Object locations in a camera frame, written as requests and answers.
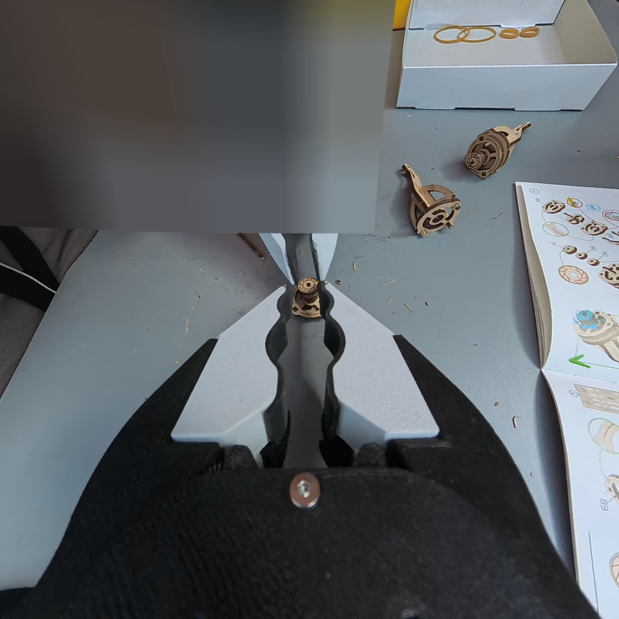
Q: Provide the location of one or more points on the large tan rubber band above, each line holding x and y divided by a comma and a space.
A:
495, 34
435, 35

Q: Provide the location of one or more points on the flat dark wooden piece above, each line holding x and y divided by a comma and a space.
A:
251, 244

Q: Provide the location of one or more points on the small wooden gear part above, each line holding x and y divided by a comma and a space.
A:
308, 285

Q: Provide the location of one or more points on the round wooden wheel assembly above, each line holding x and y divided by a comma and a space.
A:
483, 154

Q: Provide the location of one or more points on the wooden half-disc hook assembly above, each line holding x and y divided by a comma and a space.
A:
430, 213

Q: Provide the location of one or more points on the white cardboard box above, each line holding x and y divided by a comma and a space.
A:
483, 87

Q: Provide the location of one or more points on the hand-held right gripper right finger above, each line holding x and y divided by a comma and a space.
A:
382, 382

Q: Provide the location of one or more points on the dark grey fabric seat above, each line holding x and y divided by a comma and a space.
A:
19, 338

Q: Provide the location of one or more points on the yellow panel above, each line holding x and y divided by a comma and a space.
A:
401, 12

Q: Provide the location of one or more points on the illustrated instruction booklet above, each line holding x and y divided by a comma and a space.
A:
580, 411

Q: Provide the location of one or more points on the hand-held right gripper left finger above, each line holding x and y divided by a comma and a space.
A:
232, 387

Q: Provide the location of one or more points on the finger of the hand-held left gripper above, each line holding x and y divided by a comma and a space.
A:
326, 246
276, 246

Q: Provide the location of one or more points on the small tan rubber band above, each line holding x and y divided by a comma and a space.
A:
537, 32
501, 33

